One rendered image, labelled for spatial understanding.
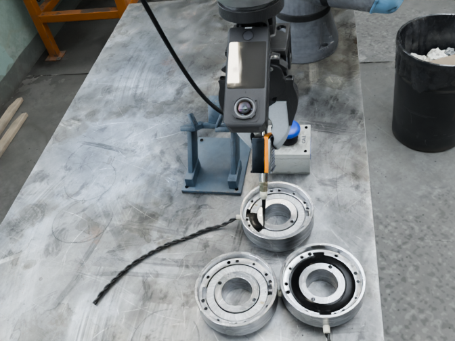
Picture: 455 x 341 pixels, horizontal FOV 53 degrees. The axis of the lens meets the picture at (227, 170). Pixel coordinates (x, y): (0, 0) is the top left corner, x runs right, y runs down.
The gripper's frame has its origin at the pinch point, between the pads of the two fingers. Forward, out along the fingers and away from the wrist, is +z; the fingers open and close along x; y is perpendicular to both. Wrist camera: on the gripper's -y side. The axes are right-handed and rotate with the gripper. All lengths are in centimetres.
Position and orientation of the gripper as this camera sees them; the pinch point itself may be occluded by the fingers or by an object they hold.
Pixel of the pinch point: (263, 145)
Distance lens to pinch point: 62.1
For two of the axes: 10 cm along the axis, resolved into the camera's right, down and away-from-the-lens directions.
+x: -9.7, -0.4, 2.3
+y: 1.8, -7.3, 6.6
